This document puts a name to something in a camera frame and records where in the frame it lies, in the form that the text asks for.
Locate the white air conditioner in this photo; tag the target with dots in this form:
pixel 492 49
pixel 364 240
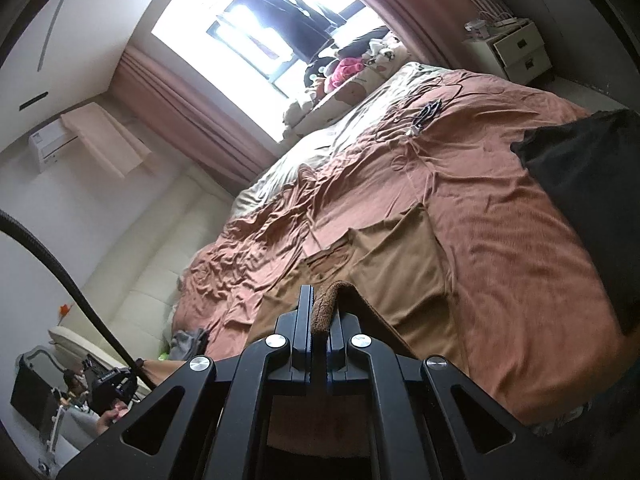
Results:
pixel 50 142

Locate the cream chair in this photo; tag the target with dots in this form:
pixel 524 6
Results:
pixel 70 335

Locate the pink bed sheet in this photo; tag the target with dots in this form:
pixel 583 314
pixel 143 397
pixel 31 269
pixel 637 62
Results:
pixel 500 210

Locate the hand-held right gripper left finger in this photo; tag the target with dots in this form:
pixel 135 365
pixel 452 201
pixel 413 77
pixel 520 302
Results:
pixel 304 320

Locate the black hanging garment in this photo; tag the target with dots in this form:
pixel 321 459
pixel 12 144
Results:
pixel 300 20

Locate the pink hanging cloth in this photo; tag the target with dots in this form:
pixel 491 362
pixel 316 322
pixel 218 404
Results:
pixel 105 140

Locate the brown printed T-shirt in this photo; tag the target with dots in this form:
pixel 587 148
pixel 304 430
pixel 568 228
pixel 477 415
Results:
pixel 390 270

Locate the cream blanket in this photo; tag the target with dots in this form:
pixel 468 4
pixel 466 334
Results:
pixel 370 110

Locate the cream padded headboard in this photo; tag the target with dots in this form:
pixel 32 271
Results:
pixel 150 270

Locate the white nightstand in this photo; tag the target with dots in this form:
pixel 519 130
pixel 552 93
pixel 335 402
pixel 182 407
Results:
pixel 520 47

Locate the pile of plush toys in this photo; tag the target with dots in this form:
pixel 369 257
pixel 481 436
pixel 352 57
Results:
pixel 385 52

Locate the black cloth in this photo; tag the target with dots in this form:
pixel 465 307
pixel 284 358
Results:
pixel 590 185

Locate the pink curtain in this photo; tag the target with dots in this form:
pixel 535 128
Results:
pixel 410 5
pixel 200 120

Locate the bright window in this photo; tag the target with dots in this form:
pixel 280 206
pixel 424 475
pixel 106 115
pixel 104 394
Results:
pixel 200 25

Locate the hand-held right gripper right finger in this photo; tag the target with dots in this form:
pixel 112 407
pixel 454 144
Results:
pixel 345 332

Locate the black playpen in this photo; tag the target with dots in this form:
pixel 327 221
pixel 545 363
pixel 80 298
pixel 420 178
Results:
pixel 30 395

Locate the person's left hand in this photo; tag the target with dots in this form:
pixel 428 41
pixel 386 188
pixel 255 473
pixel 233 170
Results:
pixel 107 417

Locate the grey cloth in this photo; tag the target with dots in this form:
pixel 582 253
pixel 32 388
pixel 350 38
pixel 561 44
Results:
pixel 187 345

